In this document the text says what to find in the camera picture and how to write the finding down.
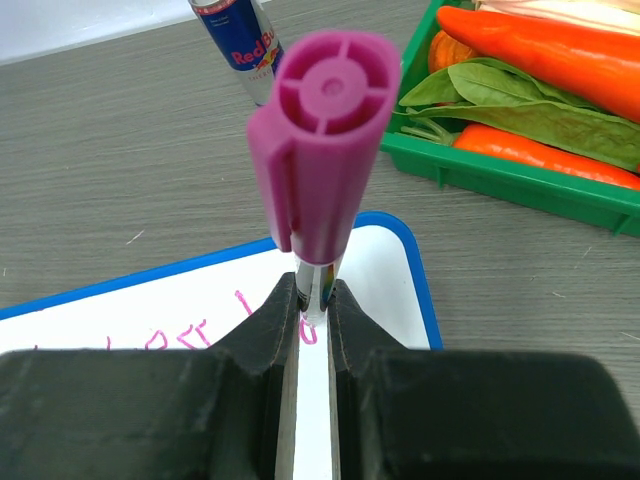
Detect green spinach leaves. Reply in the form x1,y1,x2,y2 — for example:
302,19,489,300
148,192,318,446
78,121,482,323
399,57,639,173

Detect large orange carrot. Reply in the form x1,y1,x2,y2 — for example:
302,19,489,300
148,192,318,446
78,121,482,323
436,6,639,123

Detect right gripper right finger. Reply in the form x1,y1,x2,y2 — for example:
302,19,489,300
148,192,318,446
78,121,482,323
328,282,639,479

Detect red bull can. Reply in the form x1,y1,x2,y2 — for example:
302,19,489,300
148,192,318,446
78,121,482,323
189,0,284,106

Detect pink capped marker pen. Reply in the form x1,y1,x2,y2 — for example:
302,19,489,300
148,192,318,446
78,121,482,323
247,30,402,317

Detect blue framed whiteboard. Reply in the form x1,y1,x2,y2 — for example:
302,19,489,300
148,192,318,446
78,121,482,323
1,212,442,479

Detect green plastic tray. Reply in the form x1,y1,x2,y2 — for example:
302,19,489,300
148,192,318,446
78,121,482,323
382,1,639,236

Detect small orange carrot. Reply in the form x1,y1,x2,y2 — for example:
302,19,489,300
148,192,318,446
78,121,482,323
452,124,639,191

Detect white green bok choy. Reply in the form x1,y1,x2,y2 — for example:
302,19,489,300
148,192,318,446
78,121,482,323
473,0,639,36

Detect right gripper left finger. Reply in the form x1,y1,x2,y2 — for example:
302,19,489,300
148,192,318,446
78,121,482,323
1,274,298,479

